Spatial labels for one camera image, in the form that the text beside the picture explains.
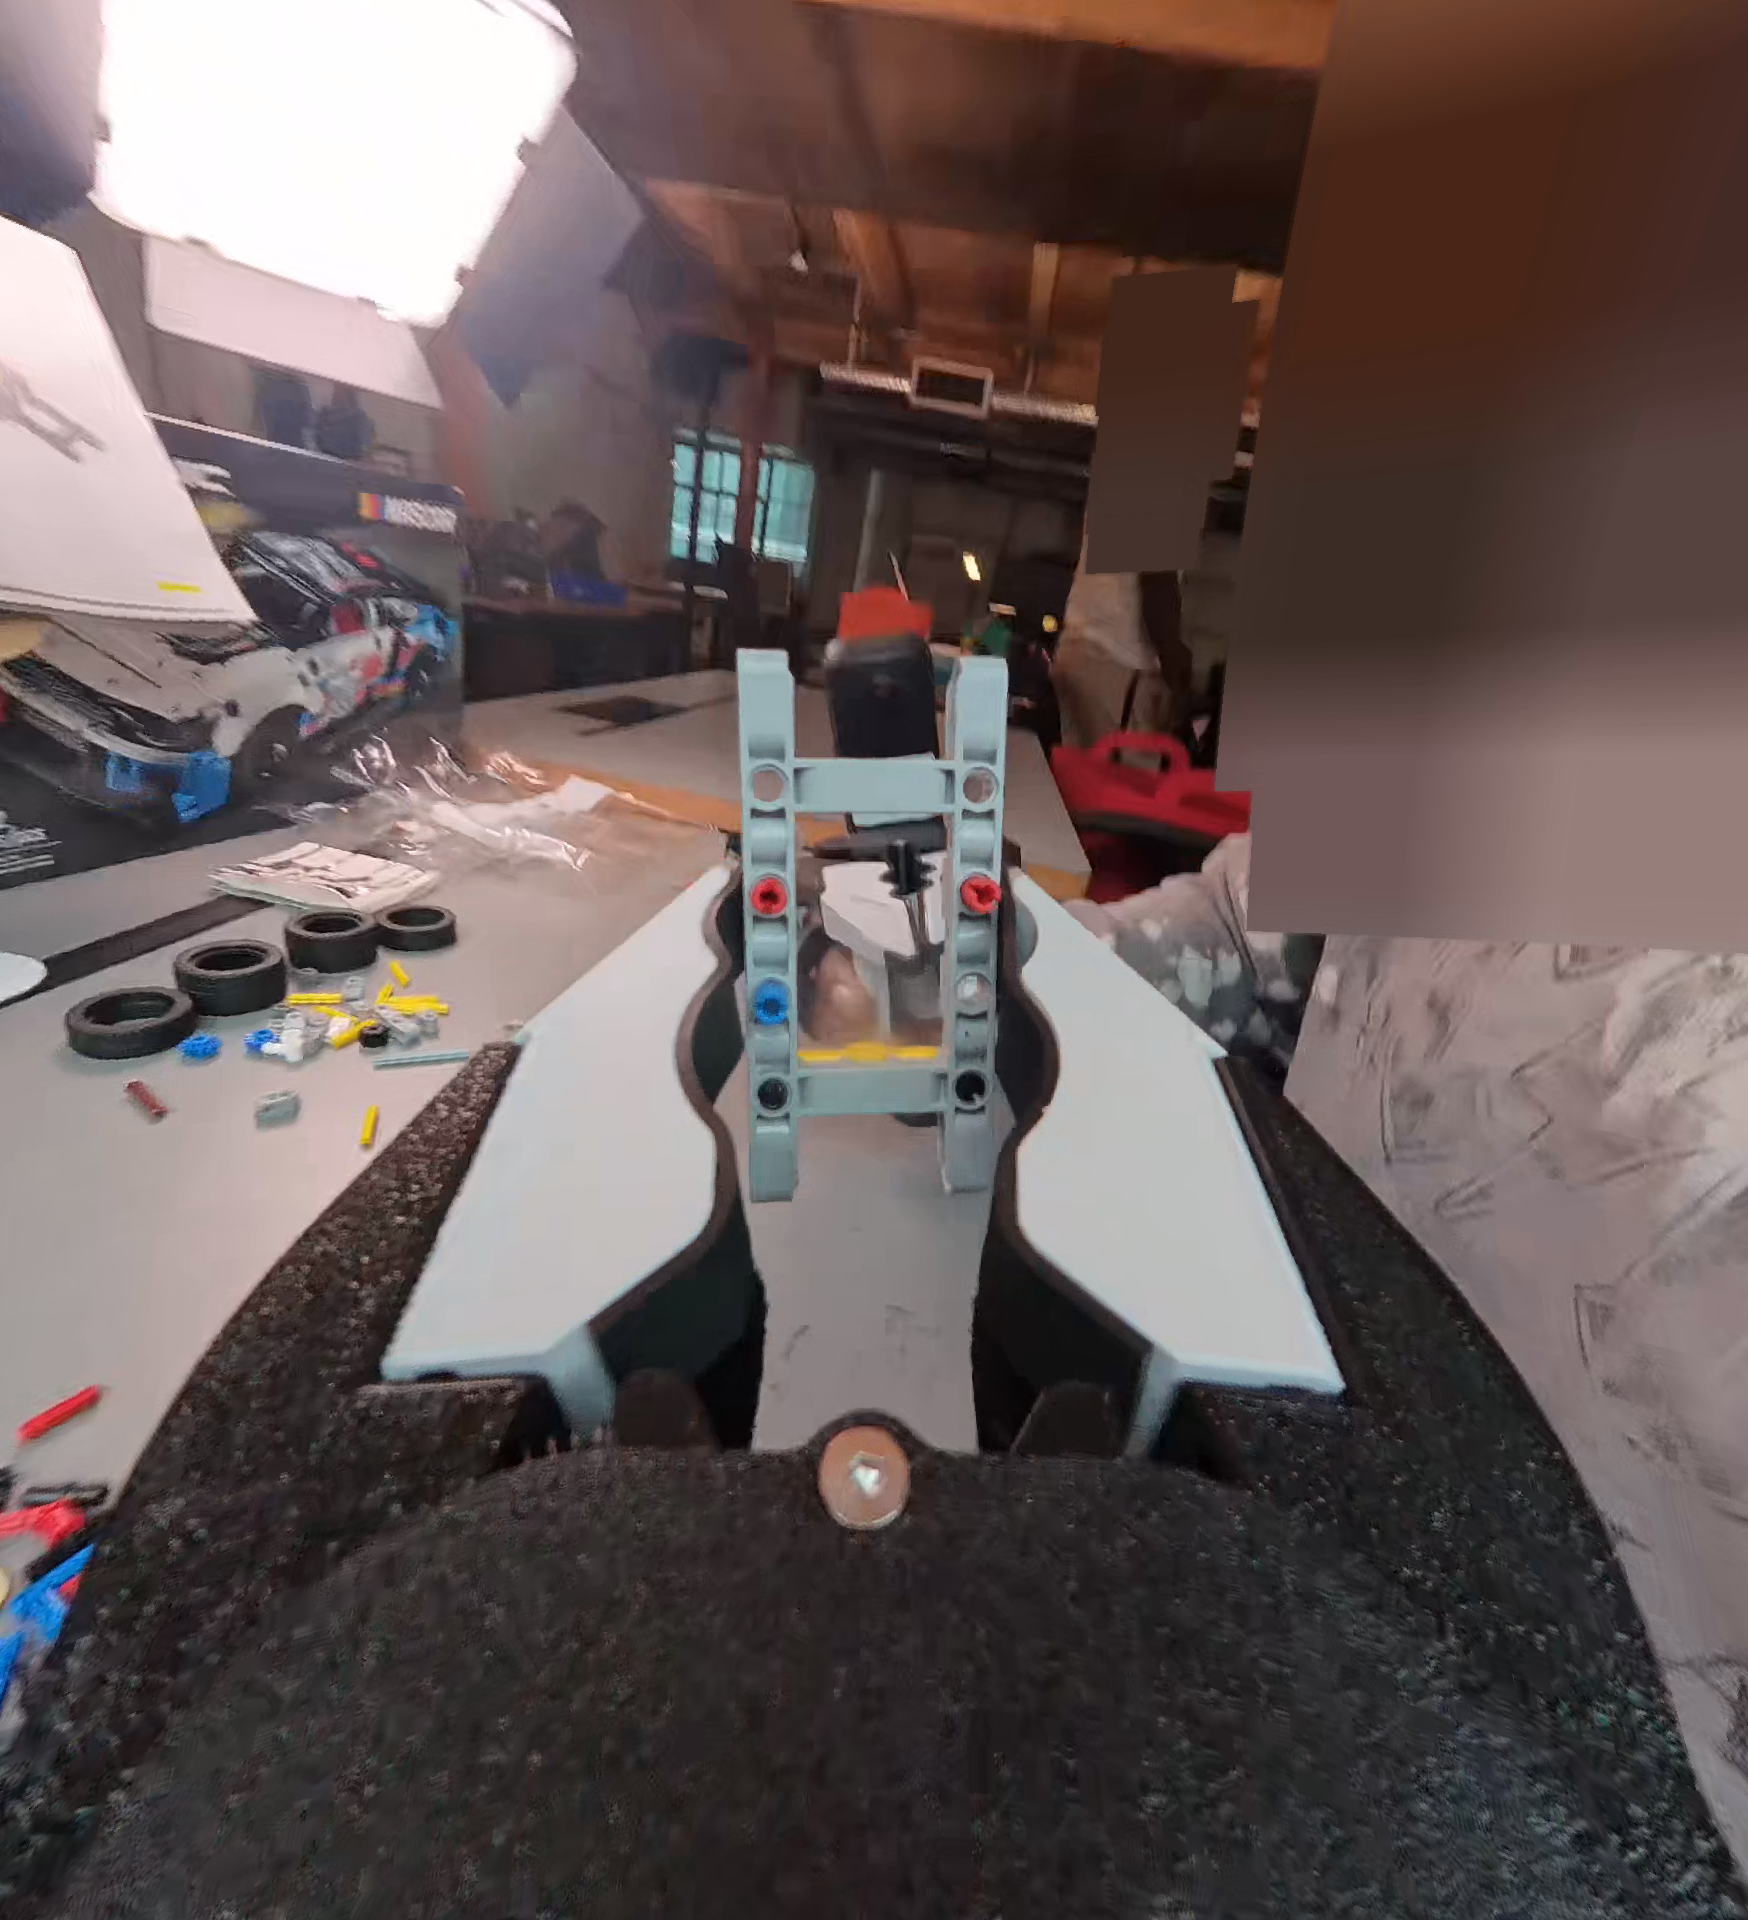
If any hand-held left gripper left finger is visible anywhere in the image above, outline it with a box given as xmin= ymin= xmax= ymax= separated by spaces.
xmin=382 ymin=856 xmax=758 ymax=1440

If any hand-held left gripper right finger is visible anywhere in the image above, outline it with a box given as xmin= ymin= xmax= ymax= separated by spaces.
xmin=986 ymin=866 xmax=1349 ymax=1456

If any grey toy brick frame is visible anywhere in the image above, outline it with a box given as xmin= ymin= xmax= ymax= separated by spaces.
xmin=734 ymin=646 xmax=1015 ymax=1205

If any person's right forearm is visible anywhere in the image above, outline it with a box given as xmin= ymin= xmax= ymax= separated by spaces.
xmin=1102 ymin=835 xmax=1326 ymax=1070

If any grey desk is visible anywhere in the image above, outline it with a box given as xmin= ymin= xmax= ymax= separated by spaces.
xmin=0 ymin=782 xmax=1265 ymax=1908

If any person's right hand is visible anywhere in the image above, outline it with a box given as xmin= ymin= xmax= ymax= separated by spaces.
xmin=805 ymin=944 xmax=887 ymax=1038

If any paned window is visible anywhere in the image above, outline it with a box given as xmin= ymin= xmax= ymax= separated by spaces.
xmin=668 ymin=431 xmax=820 ymax=574

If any pile of yellow grey bricks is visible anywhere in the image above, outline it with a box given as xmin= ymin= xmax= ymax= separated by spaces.
xmin=181 ymin=959 xmax=454 ymax=1070

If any wood-edged grey table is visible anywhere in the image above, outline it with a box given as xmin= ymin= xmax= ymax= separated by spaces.
xmin=463 ymin=666 xmax=1090 ymax=901

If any clear plastic bag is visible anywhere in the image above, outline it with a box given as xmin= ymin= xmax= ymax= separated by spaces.
xmin=278 ymin=733 xmax=734 ymax=886

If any sticker sheet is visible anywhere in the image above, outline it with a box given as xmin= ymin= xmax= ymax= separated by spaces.
xmin=209 ymin=841 xmax=444 ymax=911

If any person's grey patterned hoodie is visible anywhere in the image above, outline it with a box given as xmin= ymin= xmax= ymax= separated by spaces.
xmin=1286 ymin=931 xmax=1748 ymax=1920

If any toy car set box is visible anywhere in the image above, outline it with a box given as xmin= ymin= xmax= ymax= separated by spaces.
xmin=0 ymin=481 xmax=469 ymax=901

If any pile of blue black red pins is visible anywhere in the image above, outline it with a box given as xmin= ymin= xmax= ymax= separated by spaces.
xmin=0 ymin=1381 xmax=116 ymax=1855

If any white instruction booklet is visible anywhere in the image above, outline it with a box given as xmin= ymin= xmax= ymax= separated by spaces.
xmin=0 ymin=172 xmax=264 ymax=625

